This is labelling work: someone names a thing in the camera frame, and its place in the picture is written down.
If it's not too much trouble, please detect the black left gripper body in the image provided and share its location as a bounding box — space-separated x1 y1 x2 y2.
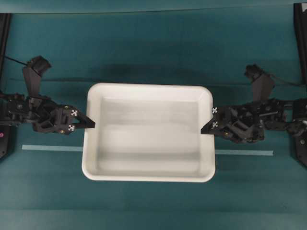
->
29 97 77 135

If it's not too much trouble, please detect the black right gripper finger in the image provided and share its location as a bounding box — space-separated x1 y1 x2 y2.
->
212 107 220 117
201 118 219 135

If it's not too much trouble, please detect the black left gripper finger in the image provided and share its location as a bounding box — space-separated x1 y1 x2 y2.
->
68 123 87 131
71 109 95 128

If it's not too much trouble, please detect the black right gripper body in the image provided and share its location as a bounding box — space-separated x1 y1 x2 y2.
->
217 102 264 143

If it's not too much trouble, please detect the white plastic tray case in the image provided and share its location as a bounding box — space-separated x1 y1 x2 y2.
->
82 83 216 183

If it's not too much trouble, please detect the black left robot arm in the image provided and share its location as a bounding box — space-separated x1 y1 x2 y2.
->
0 93 95 135

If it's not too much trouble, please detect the light blue tape strip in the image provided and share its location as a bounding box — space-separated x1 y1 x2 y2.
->
22 145 273 156

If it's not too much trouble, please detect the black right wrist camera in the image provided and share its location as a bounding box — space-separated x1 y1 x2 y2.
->
245 65 275 101

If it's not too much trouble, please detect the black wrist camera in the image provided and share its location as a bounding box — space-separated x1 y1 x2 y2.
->
23 56 51 97
245 65 275 101

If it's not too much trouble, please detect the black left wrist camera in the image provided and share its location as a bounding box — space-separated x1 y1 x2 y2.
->
23 56 51 97

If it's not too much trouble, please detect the black right camera cable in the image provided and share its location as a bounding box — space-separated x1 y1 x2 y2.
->
268 73 307 86

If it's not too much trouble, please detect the black camera cable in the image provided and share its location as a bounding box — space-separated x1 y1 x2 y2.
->
268 73 307 86
0 55 31 66

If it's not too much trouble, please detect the black left camera cable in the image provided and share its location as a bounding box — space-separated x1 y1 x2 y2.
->
0 55 31 66

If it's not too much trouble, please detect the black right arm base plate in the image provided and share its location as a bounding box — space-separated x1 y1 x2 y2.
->
293 0 307 168

